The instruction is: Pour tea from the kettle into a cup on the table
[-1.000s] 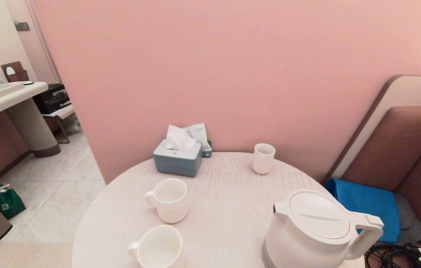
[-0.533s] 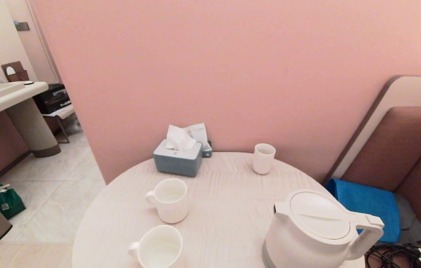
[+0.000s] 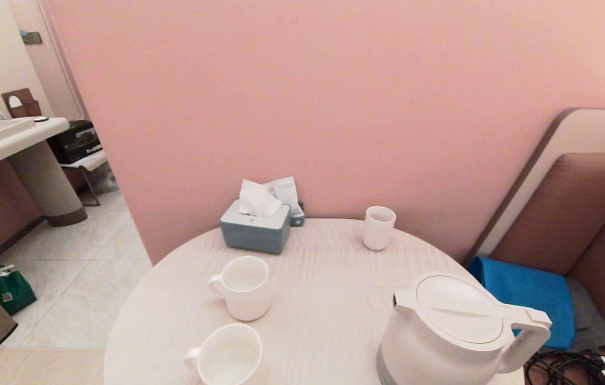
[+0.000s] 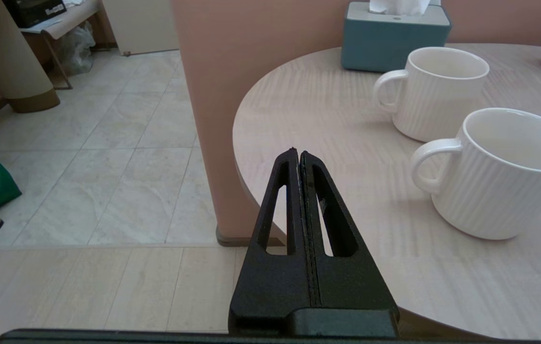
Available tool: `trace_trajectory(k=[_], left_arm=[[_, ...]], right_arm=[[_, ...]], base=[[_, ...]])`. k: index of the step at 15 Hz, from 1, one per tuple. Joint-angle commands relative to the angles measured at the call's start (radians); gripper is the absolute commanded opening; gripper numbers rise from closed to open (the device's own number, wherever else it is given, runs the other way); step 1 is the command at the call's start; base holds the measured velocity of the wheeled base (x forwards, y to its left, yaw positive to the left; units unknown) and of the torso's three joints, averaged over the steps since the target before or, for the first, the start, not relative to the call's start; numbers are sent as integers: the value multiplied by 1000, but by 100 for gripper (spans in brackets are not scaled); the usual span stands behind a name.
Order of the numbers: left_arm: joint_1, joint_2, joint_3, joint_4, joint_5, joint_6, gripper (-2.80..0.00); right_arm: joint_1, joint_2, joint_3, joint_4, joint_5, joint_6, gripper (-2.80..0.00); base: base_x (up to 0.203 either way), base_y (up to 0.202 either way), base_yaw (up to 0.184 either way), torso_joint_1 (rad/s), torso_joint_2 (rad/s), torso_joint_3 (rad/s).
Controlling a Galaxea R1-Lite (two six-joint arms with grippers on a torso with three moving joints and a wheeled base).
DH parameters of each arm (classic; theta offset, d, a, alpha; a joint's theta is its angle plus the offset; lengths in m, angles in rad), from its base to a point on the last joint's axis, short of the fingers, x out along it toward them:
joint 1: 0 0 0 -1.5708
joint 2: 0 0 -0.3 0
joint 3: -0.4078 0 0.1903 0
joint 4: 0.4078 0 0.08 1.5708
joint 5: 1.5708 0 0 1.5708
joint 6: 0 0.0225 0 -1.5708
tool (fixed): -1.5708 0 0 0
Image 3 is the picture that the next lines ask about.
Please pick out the cream door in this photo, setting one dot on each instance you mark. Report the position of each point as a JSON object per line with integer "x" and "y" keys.
{"x": 48, "y": 69}

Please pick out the clear plastic bag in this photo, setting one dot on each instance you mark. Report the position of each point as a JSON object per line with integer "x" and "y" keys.
{"x": 105, "y": 180}

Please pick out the blue cloth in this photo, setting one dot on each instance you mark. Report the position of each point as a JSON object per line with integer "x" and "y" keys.
{"x": 527, "y": 294}

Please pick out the teal tissue box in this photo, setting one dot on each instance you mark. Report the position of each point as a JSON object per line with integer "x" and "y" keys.
{"x": 254, "y": 235}

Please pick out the white ribbed mug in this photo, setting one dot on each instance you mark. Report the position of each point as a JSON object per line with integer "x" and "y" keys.
{"x": 243, "y": 291}
{"x": 230, "y": 355}

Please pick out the grey seat cushion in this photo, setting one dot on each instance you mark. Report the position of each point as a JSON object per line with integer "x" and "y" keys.
{"x": 594, "y": 321}

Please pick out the beige sink pedestal column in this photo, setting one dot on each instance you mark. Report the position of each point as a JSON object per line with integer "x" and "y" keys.
{"x": 46, "y": 184}

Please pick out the small teal box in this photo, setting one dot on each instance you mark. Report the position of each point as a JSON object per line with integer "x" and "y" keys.
{"x": 297, "y": 218}

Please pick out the white paper tissue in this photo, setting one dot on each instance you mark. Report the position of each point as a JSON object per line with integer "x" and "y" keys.
{"x": 257, "y": 200}

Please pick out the green shopping bag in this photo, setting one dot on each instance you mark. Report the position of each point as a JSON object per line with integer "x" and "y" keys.
{"x": 11, "y": 291}

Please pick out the brown tissue holder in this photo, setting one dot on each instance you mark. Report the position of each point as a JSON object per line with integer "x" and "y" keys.
{"x": 22, "y": 105}

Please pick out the brown and cream padded sofa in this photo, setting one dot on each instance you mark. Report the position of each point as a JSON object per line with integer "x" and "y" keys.
{"x": 575, "y": 208}

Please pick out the luggage bench with metal legs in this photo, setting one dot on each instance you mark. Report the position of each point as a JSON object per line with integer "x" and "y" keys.
{"x": 86, "y": 161}

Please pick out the white electric kettle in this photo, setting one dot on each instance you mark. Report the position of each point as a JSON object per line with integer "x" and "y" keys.
{"x": 441, "y": 337}

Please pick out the black box appliance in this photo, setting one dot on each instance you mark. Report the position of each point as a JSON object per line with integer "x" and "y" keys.
{"x": 75, "y": 143}

